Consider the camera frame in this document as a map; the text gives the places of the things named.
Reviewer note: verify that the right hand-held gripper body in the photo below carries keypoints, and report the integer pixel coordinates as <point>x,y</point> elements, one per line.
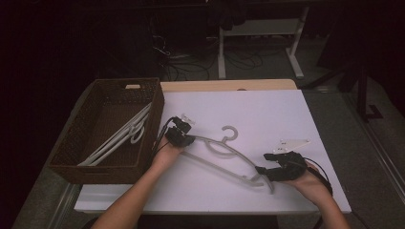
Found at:
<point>289,168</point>

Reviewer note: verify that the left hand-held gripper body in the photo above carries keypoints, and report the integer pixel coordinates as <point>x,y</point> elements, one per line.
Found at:
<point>176,137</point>

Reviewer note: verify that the grey plastic hanger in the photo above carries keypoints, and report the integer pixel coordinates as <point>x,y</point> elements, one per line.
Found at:
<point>108,147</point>
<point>140,115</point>
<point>137,137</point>
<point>236,133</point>

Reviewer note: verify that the brown woven basket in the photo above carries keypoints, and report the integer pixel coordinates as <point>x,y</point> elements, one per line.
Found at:
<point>108,108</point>

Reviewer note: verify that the person's left hand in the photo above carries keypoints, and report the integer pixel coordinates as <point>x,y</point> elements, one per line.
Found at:
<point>165,156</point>

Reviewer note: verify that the person's right hand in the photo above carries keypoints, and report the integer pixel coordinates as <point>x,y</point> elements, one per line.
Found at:
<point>313,184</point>

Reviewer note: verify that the white table mat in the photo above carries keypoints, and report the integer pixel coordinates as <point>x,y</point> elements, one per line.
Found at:
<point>254,111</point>

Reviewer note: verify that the black floor stand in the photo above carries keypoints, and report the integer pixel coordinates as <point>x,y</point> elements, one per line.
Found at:
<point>363,95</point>

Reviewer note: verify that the white desk frame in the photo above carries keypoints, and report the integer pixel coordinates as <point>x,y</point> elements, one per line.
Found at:
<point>222,57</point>

